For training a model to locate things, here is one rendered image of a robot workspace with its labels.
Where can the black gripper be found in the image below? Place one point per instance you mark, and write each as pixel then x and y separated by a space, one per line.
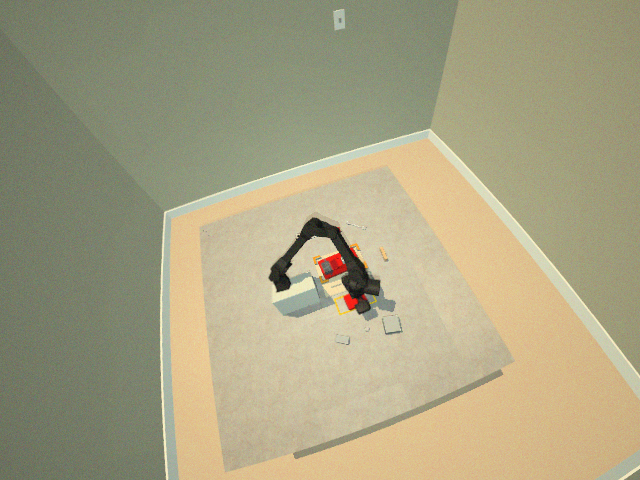
pixel 362 306

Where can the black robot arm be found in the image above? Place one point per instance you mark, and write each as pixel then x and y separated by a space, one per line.
pixel 359 278

